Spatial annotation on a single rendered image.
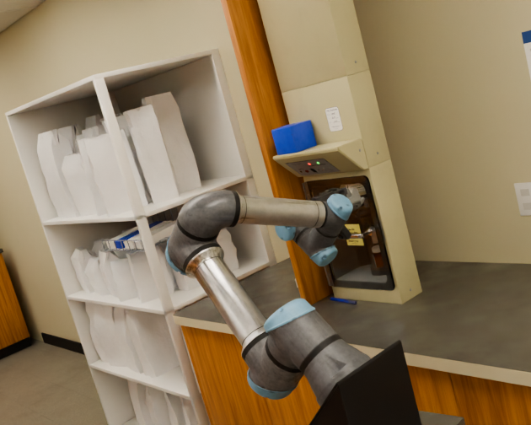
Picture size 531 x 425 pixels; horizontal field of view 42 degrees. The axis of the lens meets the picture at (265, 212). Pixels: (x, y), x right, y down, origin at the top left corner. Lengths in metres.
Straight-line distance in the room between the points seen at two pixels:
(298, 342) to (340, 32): 1.08
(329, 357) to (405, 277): 0.92
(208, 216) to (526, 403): 0.91
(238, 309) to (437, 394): 0.65
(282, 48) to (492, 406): 1.30
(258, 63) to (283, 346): 1.21
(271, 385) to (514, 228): 1.21
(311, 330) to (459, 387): 0.59
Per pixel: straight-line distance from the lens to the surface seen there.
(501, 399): 1.93
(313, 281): 2.58
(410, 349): 2.02
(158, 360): 3.63
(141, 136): 3.25
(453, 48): 2.51
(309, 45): 2.33
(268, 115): 2.48
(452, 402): 2.04
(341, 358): 1.51
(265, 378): 1.65
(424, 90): 2.60
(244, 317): 1.71
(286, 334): 1.55
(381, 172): 2.30
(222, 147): 3.53
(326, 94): 2.31
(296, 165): 2.38
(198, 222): 1.76
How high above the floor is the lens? 1.74
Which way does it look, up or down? 10 degrees down
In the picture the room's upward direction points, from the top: 15 degrees counter-clockwise
